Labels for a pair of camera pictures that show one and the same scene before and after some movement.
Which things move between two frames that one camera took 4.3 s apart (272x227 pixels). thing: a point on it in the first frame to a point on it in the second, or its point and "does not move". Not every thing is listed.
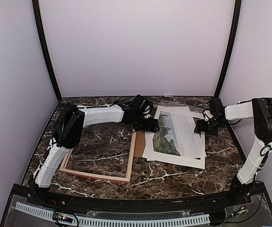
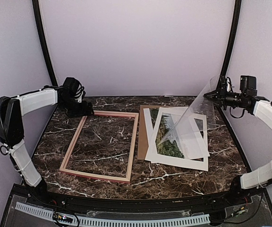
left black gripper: (149, 128) to (84, 111)
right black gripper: (200, 127) to (221, 96)
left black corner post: (40, 23) does not move
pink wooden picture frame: (99, 176) does not move
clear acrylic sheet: (194, 109) to (195, 130)
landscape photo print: (175, 135) does not move
